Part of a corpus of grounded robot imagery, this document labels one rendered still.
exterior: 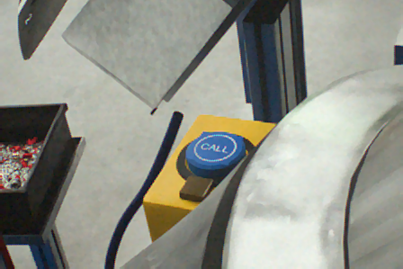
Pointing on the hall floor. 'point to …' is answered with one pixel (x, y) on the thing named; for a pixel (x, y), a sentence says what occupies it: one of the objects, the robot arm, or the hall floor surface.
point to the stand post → (273, 56)
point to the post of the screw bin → (50, 253)
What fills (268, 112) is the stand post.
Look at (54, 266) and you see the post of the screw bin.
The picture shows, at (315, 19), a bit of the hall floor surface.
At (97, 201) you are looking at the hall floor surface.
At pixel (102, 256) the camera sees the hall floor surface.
